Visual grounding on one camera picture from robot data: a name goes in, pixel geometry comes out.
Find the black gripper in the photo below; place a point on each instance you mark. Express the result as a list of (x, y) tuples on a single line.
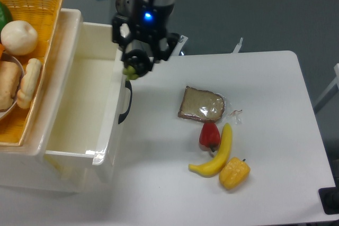
[(151, 30)]

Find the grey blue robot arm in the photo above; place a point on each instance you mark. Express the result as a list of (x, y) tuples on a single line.
[(136, 44)]

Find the white open upper drawer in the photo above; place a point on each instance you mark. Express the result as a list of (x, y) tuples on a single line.
[(86, 133)]

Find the wrapped brown bread slice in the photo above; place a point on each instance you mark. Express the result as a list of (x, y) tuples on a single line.
[(206, 106)]

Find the yellow wicker basket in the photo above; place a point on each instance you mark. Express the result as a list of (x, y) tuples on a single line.
[(43, 16)]

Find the beige peanut-shaped bread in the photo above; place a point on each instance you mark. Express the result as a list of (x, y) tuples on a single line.
[(28, 83)]

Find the red bell pepper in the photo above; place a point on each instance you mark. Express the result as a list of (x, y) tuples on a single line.
[(209, 139)]

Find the white round onion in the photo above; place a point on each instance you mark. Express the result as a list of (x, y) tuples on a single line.
[(19, 38)]

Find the green vegetable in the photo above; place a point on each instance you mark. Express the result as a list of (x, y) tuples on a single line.
[(5, 16)]

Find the grey plate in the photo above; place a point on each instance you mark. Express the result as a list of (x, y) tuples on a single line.
[(6, 57)]

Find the brown bread loaf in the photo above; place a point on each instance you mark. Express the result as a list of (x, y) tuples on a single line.
[(10, 76)]

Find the orange carrot piece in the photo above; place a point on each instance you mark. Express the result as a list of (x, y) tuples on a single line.
[(2, 49)]

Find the yellow banana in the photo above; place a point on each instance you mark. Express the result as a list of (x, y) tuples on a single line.
[(218, 162)]

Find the yellow bell pepper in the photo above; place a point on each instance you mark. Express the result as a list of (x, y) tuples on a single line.
[(234, 173)]

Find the black device at table edge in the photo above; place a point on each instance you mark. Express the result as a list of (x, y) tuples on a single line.
[(329, 199)]

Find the white table mounting bracket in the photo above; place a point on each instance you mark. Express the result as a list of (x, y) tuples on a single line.
[(179, 49)]

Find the black drawer handle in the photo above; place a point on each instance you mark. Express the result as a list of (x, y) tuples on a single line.
[(128, 102)]

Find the white frame at right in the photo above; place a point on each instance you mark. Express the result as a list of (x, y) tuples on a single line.
[(328, 93)]

